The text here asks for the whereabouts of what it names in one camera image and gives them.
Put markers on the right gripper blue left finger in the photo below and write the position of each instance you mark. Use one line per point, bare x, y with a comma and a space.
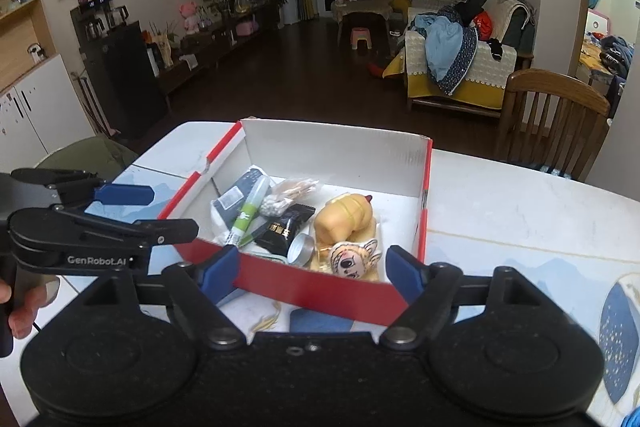
196, 290

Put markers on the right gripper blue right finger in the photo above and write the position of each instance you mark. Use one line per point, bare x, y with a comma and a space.
428, 290

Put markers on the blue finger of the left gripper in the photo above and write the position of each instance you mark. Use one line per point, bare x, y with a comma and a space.
168, 232
124, 194

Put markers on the person's left hand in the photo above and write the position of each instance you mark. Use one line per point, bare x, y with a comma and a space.
23, 317

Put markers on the green white tube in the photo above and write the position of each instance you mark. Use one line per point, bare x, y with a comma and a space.
248, 210

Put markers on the dark blue sachet packet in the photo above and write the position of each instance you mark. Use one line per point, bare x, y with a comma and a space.
226, 207

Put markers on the black snack packet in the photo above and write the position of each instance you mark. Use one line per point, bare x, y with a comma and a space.
278, 232

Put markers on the tiger face toy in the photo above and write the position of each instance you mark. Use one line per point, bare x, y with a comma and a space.
354, 260

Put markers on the silver round tin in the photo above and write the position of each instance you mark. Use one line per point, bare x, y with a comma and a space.
301, 250

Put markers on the yellow squishy bread toy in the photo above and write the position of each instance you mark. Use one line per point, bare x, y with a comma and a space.
346, 218

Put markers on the white cabinet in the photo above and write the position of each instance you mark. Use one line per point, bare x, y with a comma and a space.
40, 114

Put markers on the cotton swab bag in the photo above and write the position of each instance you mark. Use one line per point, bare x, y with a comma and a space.
285, 194

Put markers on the red and white cardboard box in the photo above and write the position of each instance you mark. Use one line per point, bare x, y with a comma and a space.
372, 194

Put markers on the black tea bar machine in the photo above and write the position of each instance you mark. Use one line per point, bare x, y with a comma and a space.
119, 67

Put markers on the pink plush toy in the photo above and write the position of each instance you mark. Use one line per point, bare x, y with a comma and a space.
189, 13

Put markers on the wooden dining chair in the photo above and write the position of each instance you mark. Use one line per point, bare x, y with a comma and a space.
551, 123

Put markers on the light blue jacket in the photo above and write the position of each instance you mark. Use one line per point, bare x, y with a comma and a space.
443, 41

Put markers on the sofa with yellow cover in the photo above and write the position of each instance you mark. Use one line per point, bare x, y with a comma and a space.
498, 38

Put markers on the pink plastic stool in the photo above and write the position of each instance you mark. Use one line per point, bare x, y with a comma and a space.
360, 35

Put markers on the low coffee table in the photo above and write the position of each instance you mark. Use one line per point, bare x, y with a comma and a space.
381, 8

